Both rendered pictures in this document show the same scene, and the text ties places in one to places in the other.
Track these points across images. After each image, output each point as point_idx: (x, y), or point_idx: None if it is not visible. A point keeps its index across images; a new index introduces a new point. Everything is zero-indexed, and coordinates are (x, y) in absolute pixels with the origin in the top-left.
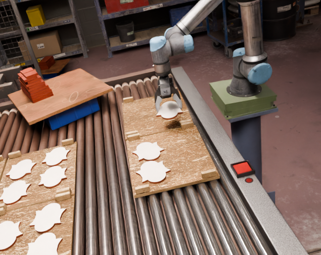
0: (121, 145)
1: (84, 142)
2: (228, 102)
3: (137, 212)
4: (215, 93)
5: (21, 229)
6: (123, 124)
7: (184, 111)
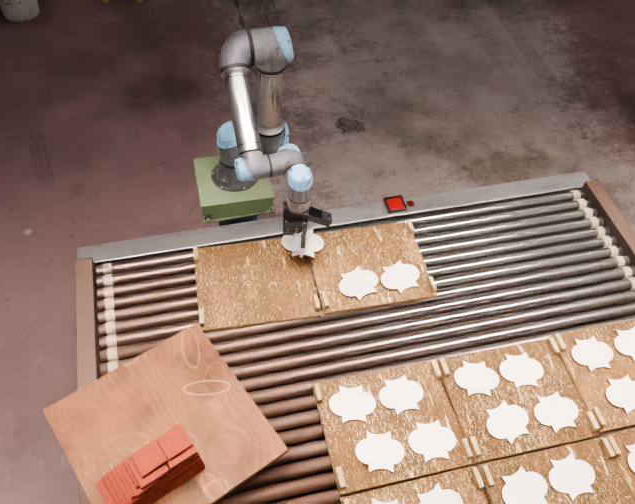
0: (328, 322)
1: None
2: (269, 193)
3: (453, 295)
4: (227, 207)
5: (495, 406)
6: (268, 325)
7: (264, 245)
